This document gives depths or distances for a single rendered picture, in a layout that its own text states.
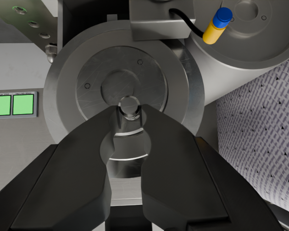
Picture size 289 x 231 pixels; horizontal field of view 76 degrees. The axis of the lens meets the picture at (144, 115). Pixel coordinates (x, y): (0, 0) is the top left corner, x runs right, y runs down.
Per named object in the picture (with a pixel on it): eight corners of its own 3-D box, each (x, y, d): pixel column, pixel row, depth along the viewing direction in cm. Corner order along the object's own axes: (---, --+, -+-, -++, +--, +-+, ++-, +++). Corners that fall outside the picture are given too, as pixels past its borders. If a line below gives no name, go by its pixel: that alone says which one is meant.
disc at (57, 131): (196, 13, 18) (214, 172, 16) (194, 17, 18) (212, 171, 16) (41, 24, 18) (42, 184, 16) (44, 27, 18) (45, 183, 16)
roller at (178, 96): (182, 24, 17) (196, 155, 15) (159, 94, 42) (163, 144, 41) (53, 33, 16) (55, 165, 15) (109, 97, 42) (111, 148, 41)
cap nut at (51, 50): (56, 44, 49) (55, 60, 49) (62, 51, 53) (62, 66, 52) (42, 45, 49) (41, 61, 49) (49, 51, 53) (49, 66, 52)
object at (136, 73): (143, 30, 15) (183, 110, 15) (143, 42, 17) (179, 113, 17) (59, 67, 15) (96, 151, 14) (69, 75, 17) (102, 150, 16)
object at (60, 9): (63, -108, 20) (62, 54, 18) (107, 24, 43) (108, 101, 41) (58, -108, 20) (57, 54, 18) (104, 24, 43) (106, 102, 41)
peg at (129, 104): (121, 119, 12) (115, 98, 12) (125, 123, 14) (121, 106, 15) (142, 112, 12) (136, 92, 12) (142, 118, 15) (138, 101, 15)
